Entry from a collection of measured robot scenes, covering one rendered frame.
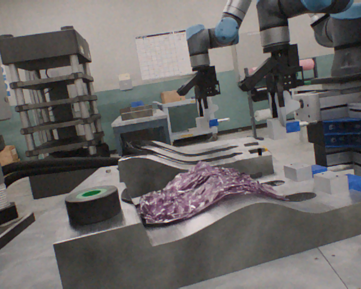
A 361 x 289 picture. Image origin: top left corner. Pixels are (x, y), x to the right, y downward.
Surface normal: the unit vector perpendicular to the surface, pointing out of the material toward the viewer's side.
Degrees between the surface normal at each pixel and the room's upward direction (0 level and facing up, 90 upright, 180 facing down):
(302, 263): 0
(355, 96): 90
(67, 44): 90
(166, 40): 90
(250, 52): 90
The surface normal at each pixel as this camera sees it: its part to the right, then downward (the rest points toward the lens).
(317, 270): -0.16, -0.98
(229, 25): -0.03, 0.15
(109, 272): 0.25, 0.10
